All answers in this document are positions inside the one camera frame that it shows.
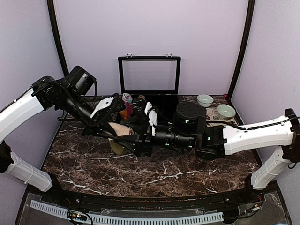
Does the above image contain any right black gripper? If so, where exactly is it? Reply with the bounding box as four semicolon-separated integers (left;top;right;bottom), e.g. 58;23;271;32
113;115;195;157

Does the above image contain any striped brown beige sock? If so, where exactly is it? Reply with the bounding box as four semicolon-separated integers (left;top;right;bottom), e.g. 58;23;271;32
108;122;134;156

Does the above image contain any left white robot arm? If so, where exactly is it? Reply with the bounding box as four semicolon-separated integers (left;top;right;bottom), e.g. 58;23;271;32
0;66;125;204

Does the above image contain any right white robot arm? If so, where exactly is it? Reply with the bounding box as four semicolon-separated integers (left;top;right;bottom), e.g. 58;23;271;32
114;101;300;203

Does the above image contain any rolled orange sock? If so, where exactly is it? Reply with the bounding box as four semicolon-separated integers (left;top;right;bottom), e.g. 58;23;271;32
119;110;130;120

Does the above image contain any rolled purple red sock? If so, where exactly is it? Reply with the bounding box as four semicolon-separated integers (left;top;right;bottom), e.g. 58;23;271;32
125;103;134;114

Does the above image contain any rolled pink white sock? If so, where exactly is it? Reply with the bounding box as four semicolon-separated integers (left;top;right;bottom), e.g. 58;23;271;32
122;93;133;104

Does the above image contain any black glass-lid storage box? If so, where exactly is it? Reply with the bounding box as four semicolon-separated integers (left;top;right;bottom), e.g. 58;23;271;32
118;54;181;121

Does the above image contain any far pale green bowl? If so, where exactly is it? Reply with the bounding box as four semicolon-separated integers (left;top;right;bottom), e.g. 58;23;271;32
197;94;214;107

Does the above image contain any pale green bowl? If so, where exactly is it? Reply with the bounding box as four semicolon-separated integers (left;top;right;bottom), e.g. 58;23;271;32
197;94;214;107
217;104;236;120

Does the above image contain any floral square plate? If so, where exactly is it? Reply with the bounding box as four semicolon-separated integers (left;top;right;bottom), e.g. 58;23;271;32
206;107;238;125

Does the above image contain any small circuit board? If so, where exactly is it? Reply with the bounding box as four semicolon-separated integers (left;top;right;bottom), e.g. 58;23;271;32
67;210;88;221

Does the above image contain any near pale green bowl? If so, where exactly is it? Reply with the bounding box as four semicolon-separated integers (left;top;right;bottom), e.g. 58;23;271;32
217;104;236;120

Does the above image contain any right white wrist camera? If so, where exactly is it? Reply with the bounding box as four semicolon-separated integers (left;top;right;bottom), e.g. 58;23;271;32
132;98;158;136

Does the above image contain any white slotted cable duct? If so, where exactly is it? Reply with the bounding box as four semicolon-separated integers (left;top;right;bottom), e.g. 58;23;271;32
29;200;224;225

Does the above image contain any left black frame post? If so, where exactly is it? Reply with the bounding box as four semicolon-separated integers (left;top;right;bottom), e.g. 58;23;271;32
46;0;69;76

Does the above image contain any black frame post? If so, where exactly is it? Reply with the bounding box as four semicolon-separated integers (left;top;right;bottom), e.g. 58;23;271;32
46;0;69;76
227;0;255;101

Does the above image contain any right black frame post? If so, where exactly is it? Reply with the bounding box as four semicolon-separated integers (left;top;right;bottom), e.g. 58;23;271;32
227;0;255;101

